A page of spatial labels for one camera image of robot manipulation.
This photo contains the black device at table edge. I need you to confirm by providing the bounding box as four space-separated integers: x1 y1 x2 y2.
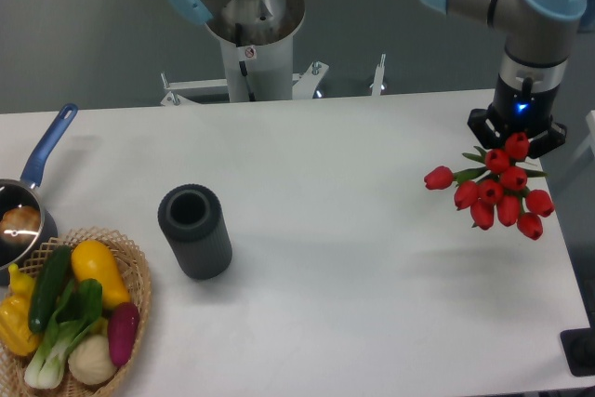
560 328 594 377

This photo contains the red tulip bouquet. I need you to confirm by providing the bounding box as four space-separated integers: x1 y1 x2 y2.
423 132 555 241

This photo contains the black cable on pedestal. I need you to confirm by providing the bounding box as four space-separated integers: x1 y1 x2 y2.
234 22 257 103

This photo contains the blue handled saucepan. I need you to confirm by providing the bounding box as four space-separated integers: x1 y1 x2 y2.
1 103 78 286

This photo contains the yellow squash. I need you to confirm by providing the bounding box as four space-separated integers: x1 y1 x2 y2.
71 240 131 311

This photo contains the brown bread roll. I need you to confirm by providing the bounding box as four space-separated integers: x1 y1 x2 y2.
1 205 41 246

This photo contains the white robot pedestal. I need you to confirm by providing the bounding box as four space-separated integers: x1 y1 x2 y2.
159 0 388 107

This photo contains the woven wicker basket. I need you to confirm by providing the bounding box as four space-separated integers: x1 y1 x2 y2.
1 227 152 396

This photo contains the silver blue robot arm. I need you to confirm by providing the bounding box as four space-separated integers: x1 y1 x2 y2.
166 0 588 158

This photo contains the green cucumber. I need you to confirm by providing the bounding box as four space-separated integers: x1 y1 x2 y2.
28 245 72 334

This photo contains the purple eggplant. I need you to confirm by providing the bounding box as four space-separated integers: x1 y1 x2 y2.
108 302 139 367

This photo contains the yellow bell pepper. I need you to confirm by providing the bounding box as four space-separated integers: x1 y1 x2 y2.
1 263 41 357

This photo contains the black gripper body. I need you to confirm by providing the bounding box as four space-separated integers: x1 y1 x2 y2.
492 53 566 130

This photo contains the white garlic bulb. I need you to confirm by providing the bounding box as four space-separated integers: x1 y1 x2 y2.
68 335 117 386

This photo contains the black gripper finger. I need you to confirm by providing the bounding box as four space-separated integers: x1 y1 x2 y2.
528 122 567 159
467 108 508 149

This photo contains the green bok choy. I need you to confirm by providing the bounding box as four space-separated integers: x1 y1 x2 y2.
24 278 103 390

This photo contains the dark grey ribbed vase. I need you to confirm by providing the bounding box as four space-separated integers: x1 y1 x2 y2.
157 184 232 280

